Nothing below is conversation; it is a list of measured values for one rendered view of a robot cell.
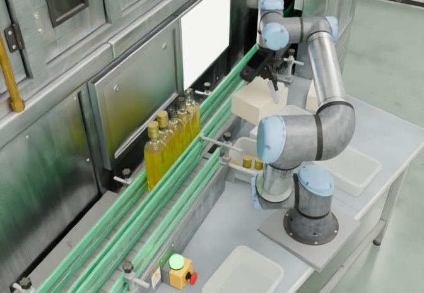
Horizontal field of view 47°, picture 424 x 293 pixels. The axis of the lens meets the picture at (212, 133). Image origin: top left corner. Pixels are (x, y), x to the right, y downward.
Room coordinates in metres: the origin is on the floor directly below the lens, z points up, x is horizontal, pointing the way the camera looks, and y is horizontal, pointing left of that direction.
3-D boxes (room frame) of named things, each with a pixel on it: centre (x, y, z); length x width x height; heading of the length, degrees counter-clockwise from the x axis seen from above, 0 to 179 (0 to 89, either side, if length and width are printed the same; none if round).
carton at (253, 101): (1.39, -0.17, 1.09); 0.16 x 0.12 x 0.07; 137
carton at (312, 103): (1.85, -0.51, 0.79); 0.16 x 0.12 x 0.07; 162
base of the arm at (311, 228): (1.11, -0.34, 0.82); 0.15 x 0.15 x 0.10
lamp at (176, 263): (0.90, 0.11, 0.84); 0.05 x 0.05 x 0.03
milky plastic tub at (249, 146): (1.37, -0.17, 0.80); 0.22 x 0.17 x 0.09; 63
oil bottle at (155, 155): (1.17, 0.18, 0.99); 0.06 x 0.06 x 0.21; 63
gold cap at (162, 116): (1.22, 0.16, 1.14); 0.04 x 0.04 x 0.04
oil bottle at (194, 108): (1.37, 0.08, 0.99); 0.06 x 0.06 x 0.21; 63
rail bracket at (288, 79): (1.88, -0.33, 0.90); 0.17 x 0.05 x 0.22; 63
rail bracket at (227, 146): (1.31, -0.03, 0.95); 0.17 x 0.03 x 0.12; 63
